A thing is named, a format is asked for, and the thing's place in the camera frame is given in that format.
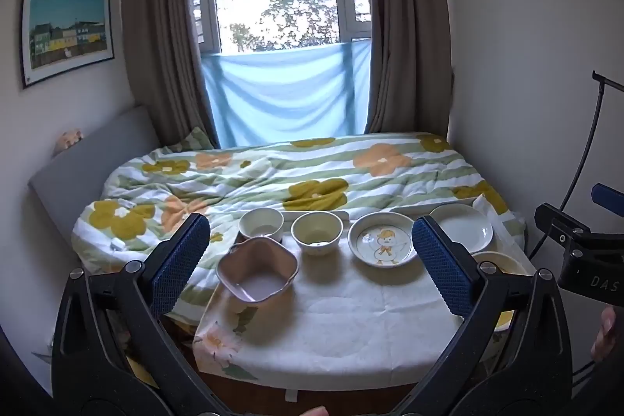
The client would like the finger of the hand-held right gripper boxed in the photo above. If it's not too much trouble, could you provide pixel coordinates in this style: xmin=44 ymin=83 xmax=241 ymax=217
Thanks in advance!
xmin=591 ymin=182 xmax=624 ymax=209
xmin=534 ymin=202 xmax=594 ymax=247

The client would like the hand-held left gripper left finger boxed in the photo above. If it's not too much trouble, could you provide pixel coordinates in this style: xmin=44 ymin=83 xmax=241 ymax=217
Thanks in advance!
xmin=51 ymin=212 xmax=230 ymax=416

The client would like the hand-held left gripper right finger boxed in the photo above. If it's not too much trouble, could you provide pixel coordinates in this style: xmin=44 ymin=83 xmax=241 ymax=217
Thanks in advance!
xmin=412 ymin=215 xmax=575 ymax=416

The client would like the plain white plate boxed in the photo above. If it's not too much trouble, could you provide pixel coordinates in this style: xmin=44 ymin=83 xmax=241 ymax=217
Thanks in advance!
xmin=428 ymin=203 xmax=494 ymax=253

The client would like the yellow rimmed bowl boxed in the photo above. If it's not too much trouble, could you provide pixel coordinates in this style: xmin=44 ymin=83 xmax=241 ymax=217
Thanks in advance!
xmin=470 ymin=251 xmax=534 ymax=334

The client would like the pink square bowl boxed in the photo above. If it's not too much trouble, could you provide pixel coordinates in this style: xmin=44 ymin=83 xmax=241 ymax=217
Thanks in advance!
xmin=216 ymin=237 xmax=300 ymax=304

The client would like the white round bowl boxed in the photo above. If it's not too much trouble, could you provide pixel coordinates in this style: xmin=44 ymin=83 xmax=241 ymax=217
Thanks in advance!
xmin=238 ymin=207 xmax=285 ymax=244

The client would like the cream round bowl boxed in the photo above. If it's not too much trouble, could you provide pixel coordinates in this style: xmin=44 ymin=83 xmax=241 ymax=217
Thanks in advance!
xmin=291 ymin=211 xmax=343 ymax=257

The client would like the person's right hand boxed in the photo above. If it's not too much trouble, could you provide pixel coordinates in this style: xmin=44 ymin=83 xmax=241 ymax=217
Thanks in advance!
xmin=590 ymin=306 xmax=624 ymax=363

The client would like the long white tray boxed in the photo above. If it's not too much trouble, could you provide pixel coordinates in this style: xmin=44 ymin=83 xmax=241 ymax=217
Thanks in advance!
xmin=283 ymin=196 xmax=479 ymax=223

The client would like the white tablecloth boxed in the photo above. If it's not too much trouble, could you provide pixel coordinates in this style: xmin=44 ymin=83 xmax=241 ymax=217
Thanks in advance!
xmin=192 ymin=196 xmax=530 ymax=380

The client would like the green patterned pillow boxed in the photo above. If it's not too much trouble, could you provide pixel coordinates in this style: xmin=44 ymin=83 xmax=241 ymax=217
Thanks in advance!
xmin=168 ymin=126 xmax=215 ymax=151

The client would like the grey padded headboard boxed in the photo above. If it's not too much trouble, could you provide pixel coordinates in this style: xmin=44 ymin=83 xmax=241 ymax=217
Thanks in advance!
xmin=28 ymin=105 xmax=161 ymax=251

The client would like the floral striped blanket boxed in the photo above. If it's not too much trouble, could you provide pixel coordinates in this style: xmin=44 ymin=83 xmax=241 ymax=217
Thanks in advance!
xmin=72 ymin=132 xmax=527 ymax=302

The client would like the pink plush toy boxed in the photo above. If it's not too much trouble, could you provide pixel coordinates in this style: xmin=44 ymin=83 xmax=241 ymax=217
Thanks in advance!
xmin=56 ymin=129 xmax=83 ymax=151

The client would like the light blue cloth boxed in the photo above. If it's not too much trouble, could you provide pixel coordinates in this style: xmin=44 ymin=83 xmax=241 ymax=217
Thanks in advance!
xmin=200 ymin=40 xmax=372 ymax=149

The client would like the black cable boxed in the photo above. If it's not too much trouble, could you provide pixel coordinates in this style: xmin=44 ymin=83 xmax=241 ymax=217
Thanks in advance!
xmin=529 ymin=77 xmax=608 ymax=261

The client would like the framed wall picture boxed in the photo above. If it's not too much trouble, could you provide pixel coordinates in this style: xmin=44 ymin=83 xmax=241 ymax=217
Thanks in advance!
xmin=19 ymin=0 xmax=115 ymax=89

